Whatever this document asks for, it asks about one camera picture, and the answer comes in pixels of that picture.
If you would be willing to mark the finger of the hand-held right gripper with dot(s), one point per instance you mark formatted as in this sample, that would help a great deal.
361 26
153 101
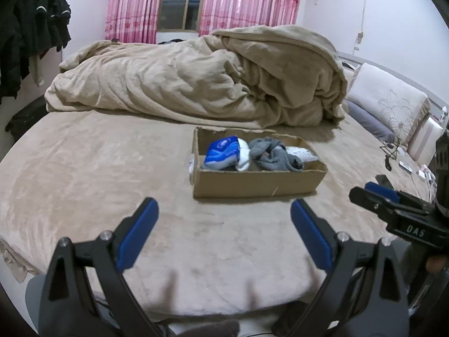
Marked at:
368 200
382 191

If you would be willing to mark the person's right hand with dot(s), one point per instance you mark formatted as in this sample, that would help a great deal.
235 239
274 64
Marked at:
436 264

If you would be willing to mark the window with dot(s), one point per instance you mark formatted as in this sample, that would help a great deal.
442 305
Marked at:
182 7

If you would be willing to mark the grey bed headboard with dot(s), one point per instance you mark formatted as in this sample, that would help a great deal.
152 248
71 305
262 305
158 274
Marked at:
403 72

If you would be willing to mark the flower embroidered pillow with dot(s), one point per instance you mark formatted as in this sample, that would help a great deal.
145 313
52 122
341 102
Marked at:
386 101

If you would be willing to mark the striped white cushion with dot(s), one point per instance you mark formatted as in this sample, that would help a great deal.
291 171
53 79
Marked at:
424 140

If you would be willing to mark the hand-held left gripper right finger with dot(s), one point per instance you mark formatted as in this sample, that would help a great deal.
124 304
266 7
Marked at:
310 233

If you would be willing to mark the black bag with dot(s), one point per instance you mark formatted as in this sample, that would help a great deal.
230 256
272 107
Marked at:
26 119

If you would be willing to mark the white remote control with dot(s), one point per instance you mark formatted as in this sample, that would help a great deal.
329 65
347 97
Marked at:
406 167

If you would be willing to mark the hanging black clothes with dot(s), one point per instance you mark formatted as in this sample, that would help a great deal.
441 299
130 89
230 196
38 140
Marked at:
21 35

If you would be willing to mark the bed with beige sheet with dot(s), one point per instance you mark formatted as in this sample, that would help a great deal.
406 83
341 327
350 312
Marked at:
105 182

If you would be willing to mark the grey knit sock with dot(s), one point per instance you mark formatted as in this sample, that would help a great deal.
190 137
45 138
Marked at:
263 147
280 161

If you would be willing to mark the brown cardboard box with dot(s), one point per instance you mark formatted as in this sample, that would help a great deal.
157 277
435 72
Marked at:
252 184

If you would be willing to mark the beige fleece duvet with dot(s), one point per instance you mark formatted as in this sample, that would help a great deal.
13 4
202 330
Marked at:
175 80

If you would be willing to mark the grey purple pillow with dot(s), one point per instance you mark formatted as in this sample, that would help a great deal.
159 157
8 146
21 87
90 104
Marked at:
368 121

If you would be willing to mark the pink floral curtain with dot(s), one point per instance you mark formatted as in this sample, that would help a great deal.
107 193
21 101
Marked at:
249 0
133 7

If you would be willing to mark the hanging grey garment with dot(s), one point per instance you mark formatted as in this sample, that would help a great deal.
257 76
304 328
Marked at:
37 70

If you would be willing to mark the blue and white sock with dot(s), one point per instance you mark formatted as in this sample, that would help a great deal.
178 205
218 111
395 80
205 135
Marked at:
221 152

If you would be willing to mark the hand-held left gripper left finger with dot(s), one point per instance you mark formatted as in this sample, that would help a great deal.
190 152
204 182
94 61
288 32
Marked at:
140 231

